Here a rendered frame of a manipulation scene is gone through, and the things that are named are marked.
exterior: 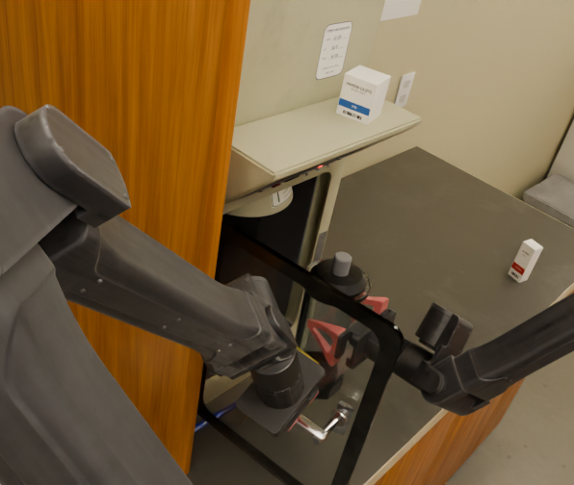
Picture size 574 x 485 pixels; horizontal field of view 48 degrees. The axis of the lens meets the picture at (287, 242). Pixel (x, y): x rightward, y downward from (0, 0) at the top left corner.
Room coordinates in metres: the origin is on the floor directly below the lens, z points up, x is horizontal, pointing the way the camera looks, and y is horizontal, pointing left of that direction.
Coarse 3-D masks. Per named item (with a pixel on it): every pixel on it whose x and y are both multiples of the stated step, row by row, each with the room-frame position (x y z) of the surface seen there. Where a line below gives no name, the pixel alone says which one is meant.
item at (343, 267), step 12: (324, 264) 0.82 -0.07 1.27; (336, 264) 0.80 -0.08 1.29; (348, 264) 0.80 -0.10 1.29; (324, 276) 0.79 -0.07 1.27; (336, 276) 0.80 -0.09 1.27; (348, 276) 0.80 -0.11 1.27; (360, 276) 0.81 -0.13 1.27; (336, 288) 0.77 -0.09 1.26; (348, 288) 0.78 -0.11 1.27; (360, 288) 0.79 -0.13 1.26
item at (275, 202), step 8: (280, 192) 0.88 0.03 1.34; (288, 192) 0.91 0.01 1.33; (256, 200) 0.85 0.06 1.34; (264, 200) 0.86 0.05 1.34; (272, 200) 0.87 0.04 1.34; (280, 200) 0.88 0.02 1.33; (288, 200) 0.90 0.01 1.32; (240, 208) 0.84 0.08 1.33; (248, 208) 0.84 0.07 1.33; (256, 208) 0.85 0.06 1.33; (264, 208) 0.85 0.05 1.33; (272, 208) 0.86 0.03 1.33; (280, 208) 0.87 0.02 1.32; (240, 216) 0.83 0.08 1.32; (248, 216) 0.84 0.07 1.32; (256, 216) 0.84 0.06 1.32; (264, 216) 0.85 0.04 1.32
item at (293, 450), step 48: (240, 240) 0.68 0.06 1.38; (288, 288) 0.64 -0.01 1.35; (336, 336) 0.60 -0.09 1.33; (384, 336) 0.57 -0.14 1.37; (240, 384) 0.66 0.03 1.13; (336, 384) 0.59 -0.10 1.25; (384, 384) 0.56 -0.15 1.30; (240, 432) 0.65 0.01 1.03; (288, 432) 0.61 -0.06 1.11; (336, 432) 0.58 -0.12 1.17; (288, 480) 0.60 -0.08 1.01; (336, 480) 0.56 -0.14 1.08
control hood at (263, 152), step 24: (264, 120) 0.78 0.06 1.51; (288, 120) 0.80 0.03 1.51; (312, 120) 0.81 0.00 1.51; (336, 120) 0.83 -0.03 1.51; (384, 120) 0.86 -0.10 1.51; (408, 120) 0.88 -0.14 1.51; (240, 144) 0.70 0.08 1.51; (264, 144) 0.72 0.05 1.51; (288, 144) 0.73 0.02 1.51; (312, 144) 0.74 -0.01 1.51; (336, 144) 0.76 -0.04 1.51; (360, 144) 0.78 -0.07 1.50; (240, 168) 0.68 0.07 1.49; (264, 168) 0.66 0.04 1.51; (288, 168) 0.67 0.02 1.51; (240, 192) 0.68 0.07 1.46
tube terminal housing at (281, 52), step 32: (256, 0) 0.76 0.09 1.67; (288, 0) 0.80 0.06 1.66; (320, 0) 0.85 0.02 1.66; (352, 0) 0.91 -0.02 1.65; (384, 0) 0.97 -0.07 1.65; (256, 32) 0.76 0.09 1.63; (288, 32) 0.81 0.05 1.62; (320, 32) 0.86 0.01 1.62; (352, 32) 0.92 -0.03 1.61; (256, 64) 0.77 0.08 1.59; (288, 64) 0.82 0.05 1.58; (352, 64) 0.94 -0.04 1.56; (256, 96) 0.78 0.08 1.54; (288, 96) 0.83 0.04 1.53; (320, 96) 0.89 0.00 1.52; (256, 192) 0.80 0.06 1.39; (320, 192) 0.98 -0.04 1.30; (320, 224) 0.95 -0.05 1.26
